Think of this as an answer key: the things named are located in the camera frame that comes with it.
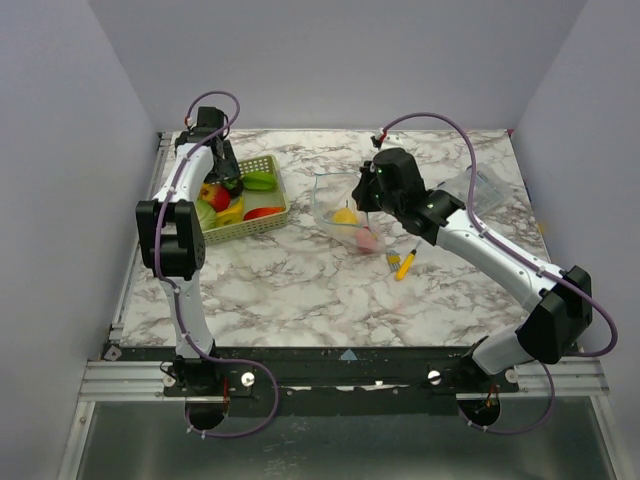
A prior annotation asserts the green leaf toy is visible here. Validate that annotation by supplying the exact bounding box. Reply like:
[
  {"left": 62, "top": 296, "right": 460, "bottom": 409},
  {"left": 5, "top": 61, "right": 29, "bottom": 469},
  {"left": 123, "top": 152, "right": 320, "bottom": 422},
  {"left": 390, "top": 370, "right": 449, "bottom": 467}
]
[{"left": 242, "top": 171, "right": 278, "bottom": 192}]

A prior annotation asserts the yellow pear toy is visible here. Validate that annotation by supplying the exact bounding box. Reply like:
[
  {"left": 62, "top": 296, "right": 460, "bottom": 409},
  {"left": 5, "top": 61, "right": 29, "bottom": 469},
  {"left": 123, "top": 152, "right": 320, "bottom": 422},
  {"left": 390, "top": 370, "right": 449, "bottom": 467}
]
[{"left": 331, "top": 201, "right": 359, "bottom": 225}]

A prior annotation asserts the clear zip top bag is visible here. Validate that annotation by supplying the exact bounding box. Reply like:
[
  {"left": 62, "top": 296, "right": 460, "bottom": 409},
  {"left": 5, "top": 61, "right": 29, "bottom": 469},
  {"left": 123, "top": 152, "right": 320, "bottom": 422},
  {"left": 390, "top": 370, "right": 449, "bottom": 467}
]
[{"left": 311, "top": 172, "right": 385, "bottom": 254}]

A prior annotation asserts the red tomato toy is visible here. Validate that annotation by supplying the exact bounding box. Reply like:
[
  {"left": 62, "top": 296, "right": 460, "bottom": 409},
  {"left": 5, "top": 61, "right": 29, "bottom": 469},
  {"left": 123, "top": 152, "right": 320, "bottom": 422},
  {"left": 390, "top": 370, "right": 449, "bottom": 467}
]
[{"left": 355, "top": 228, "right": 380, "bottom": 253}]

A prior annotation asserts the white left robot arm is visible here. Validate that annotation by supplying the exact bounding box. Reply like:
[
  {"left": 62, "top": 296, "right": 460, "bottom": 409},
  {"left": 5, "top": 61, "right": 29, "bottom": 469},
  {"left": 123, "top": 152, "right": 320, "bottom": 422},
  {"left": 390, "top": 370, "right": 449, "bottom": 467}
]
[{"left": 135, "top": 107, "right": 230, "bottom": 395}]

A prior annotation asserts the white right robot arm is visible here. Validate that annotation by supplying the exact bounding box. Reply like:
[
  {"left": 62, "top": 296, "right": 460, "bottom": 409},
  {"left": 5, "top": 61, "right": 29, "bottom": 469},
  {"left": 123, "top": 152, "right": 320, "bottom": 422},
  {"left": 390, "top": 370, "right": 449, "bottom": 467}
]
[{"left": 352, "top": 147, "right": 592, "bottom": 392}]

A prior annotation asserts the green perforated plastic basket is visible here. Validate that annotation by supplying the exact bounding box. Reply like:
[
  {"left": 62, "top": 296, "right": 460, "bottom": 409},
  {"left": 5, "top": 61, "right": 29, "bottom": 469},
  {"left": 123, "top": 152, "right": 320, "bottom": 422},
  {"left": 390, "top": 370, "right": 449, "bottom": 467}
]
[{"left": 203, "top": 154, "right": 290, "bottom": 245}]

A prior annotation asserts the yellow banana toy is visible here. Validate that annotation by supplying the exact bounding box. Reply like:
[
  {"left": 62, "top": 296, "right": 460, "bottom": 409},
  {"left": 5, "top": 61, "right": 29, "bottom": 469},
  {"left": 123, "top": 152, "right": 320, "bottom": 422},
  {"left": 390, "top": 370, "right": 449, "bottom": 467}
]
[{"left": 215, "top": 196, "right": 244, "bottom": 228}]

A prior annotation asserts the green cabbage toy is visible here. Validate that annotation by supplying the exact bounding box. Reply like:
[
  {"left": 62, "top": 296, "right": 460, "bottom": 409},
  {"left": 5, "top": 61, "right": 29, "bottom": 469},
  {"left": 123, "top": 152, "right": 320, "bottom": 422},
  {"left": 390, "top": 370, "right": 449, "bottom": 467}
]
[{"left": 195, "top": 198, "right": 217, "bottom": 231}]

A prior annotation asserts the yellow hex key set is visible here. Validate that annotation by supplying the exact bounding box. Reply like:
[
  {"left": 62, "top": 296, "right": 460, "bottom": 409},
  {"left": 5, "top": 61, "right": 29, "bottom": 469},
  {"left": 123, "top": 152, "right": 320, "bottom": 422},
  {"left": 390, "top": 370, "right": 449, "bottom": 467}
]
[{"left": 386, "top": 250, "right": 403, "bottom": 272}]

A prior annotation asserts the clear plastic screw box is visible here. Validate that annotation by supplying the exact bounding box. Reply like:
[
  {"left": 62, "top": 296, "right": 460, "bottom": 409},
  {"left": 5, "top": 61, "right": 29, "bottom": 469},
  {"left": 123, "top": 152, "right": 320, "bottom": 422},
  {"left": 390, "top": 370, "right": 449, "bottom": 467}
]
[{"left": 437, "top": 164, "right": 510, "bottom": 217}]

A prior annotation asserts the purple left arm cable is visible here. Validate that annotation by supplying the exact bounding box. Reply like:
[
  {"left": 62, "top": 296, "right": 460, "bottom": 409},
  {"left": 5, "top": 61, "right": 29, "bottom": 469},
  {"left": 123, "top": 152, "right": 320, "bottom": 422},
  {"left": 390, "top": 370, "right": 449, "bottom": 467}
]
[{"left": 153, "top": 89, "right": 281, "bottom": 441}]

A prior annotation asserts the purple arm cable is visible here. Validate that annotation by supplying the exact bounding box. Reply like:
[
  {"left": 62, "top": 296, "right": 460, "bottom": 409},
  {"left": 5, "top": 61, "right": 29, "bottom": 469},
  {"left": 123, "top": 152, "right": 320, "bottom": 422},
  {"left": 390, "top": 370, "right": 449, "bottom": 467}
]
[
  {"left": 372, "top": 112, "right": 619, "bottom": 434},
  {"left": 153, "top": 89, "right": 281, "bottom": 441}
]

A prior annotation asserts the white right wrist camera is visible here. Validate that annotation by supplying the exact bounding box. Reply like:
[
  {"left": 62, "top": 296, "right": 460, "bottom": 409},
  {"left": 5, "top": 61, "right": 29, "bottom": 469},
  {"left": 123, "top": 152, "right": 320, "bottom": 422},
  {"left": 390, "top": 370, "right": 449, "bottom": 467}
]
[{"left": 370, "top": 130, "right": 404, "bottom": 151}]

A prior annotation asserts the yellow handled screwdriver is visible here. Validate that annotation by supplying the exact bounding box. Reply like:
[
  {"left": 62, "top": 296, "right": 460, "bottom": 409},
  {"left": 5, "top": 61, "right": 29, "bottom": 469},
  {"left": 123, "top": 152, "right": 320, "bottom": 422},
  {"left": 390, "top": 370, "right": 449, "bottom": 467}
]
[{"left": 395, "top": 240, "right": 422, "bottom": 281}]

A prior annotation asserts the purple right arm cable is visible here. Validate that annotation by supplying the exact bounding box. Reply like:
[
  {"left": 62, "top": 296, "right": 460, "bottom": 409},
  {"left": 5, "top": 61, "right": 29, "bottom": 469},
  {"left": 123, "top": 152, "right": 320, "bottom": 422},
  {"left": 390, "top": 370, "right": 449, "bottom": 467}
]
[{"left": 372, "top": 112, "right": 619, "bottom": 434}]

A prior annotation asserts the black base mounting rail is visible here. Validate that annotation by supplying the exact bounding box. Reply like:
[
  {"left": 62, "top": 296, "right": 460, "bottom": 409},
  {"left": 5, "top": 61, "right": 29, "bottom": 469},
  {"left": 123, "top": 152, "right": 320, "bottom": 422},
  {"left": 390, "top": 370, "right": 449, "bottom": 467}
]
[{"left": 86, "top": 345, "right": 519, "bottom": 417}]

